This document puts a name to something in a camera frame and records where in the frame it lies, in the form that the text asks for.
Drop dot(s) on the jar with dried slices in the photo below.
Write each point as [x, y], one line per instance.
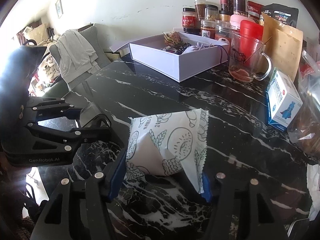
[211, 12]

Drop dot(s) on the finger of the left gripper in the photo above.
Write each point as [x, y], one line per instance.
[72, 113]

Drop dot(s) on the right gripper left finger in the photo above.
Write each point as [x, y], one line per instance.
[115, 175]

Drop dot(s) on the blue white medicine box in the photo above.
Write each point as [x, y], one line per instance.
[283, 101]

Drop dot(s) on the brown spice jar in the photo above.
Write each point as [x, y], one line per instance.
[200, 6]

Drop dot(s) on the white open gift box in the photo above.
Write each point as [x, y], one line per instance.
[149, 51]

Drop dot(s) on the dark transparent plastic case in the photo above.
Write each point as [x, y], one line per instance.
[93, 116]

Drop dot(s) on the clear jar orange label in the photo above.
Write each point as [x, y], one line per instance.
[223, 31]

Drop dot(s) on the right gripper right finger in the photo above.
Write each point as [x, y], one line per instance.
[207, 194]

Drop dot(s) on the kraft paper pouch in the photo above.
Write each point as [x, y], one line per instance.
[283, 45]

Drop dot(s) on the clear jar red powder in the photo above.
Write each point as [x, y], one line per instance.
[208, 28]

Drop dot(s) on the clear plastic bag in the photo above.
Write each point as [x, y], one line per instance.
[304, 129]

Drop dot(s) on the white drawstring pouch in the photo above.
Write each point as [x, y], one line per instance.
[197, 47]

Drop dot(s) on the tall jar brown label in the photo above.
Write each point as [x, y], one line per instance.
[240, 7]

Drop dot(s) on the glass mug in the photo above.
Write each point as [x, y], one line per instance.
[259, 72]

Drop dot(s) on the black printed pouch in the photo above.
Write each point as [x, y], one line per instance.
[284, 14]

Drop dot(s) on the white bread print packet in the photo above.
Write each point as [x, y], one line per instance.
[165, 144]

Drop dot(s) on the pink lidded jar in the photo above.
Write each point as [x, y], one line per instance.
[235, 21]

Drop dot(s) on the grey leaf pattern chair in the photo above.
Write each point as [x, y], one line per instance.
[91, 35]

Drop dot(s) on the brown patterned snack wrapper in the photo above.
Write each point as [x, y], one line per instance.
[172, 39]

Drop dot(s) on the red label sauce jar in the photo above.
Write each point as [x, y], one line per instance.
[189, 20]

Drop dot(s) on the red cylindrical canister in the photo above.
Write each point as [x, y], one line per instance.
[250, 42]

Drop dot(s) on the white cloth on chair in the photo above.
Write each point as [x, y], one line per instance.
[77, 56]

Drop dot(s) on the red foil bag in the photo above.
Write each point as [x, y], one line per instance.
[254, 11]

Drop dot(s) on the black scrunchie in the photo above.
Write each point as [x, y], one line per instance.
[182, 48]

